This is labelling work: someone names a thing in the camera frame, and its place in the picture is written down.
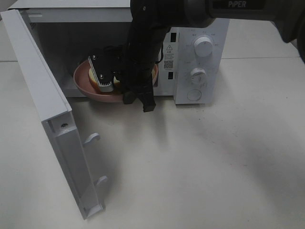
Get sandwich with white bread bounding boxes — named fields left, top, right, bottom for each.
left=89, top=68, right=122, bottom=93

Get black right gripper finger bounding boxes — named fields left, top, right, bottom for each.
left=122, top=90, right=136, bottom=104
left=134, top=74, right=156, bottom=113

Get white microwave door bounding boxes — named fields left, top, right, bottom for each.
left=1, top=10, right=103, bottom=219

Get white microwave oven body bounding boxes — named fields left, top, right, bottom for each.
left=8, top=0, right=229, bottom=104

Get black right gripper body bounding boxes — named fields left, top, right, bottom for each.
left=118, top=57, right=155, bottom=95

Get white microwave knob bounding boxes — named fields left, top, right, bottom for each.
left=190, top=68, right=206, bottom=85
left=193, top=35, right=214, bottom=57

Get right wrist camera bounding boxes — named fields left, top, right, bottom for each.
left=88, top=49, right=116, bottom=87

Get pink plate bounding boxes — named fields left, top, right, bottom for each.
left=73, top=60, right=159, bottom=104

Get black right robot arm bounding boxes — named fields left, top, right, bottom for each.
left=121, top=0, right=305, bottom=112

